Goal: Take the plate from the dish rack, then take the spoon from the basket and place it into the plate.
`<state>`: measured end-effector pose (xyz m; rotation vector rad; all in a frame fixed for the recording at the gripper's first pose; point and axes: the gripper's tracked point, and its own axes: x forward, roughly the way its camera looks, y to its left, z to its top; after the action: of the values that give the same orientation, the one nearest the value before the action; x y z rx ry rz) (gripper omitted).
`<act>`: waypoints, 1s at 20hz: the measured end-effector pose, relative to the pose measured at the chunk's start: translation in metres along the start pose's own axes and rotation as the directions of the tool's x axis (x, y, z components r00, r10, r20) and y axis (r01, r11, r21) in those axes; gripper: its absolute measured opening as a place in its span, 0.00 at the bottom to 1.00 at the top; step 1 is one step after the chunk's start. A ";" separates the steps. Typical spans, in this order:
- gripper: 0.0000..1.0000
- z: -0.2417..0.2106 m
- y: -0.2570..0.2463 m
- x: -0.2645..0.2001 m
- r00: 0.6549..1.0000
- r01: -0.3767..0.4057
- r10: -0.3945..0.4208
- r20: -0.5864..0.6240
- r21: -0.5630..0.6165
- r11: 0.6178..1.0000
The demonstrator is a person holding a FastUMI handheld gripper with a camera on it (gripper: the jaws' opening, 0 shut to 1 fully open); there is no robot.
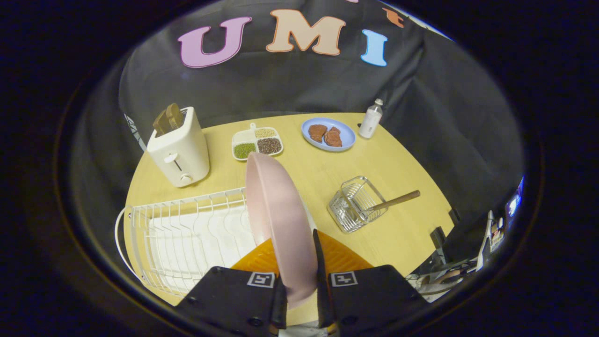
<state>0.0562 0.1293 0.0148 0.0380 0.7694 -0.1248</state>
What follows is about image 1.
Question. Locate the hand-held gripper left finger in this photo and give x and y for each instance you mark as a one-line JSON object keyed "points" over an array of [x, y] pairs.
{"points": [[234, 299]]}

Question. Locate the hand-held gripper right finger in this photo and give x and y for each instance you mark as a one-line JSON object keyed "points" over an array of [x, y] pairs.
{"points": [[365, 299]]}

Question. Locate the pink plate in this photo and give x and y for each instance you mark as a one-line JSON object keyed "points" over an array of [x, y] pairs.
{"points": [[281, 215]]}

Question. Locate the white divided dish with grains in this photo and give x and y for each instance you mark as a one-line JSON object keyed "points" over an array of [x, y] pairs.
{"points": [[257, 142]]}

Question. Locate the blue plate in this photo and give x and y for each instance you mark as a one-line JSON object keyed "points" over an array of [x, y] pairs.
{"points": [[346, 135]]}

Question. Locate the white toaster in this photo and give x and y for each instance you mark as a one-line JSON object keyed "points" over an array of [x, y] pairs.
{"points": [[180, 150]]}

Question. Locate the brown meat piece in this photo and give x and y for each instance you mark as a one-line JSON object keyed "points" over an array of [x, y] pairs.
{"points": [[317, 132], [333, 137]]}

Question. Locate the white bottle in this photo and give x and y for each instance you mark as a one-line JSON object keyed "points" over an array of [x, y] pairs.
{"points": [[370, 120]]}

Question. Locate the black backdrop cloth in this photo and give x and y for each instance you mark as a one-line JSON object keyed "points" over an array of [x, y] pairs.
{"points": [[299, 79]]}

